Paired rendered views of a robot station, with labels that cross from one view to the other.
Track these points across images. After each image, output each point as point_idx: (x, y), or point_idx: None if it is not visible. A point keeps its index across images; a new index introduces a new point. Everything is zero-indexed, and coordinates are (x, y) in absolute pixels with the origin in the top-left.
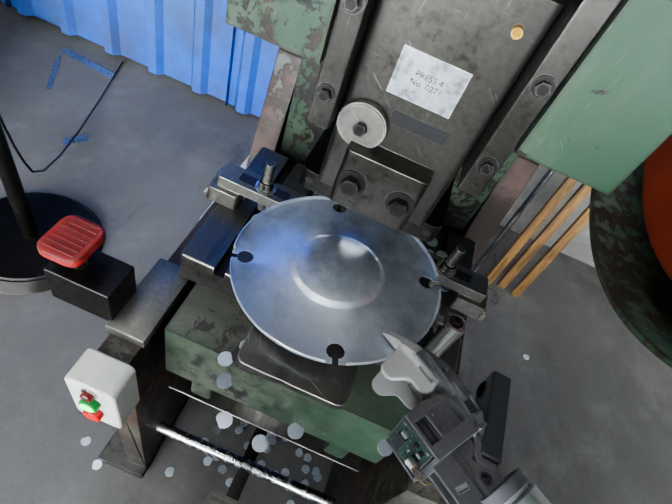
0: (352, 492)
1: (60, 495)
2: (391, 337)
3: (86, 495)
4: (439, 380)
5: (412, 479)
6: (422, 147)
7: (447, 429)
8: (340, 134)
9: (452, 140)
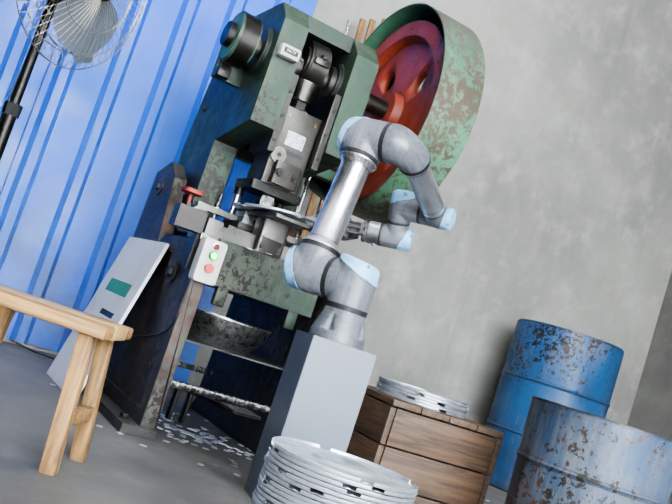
0: None
1: (116, 438)
2: (310, 216)
3: (131, 440)
4: None
5: (343, 235)
6: (295, 162)
7: None
8: (272, 158)
9: (303, 158)
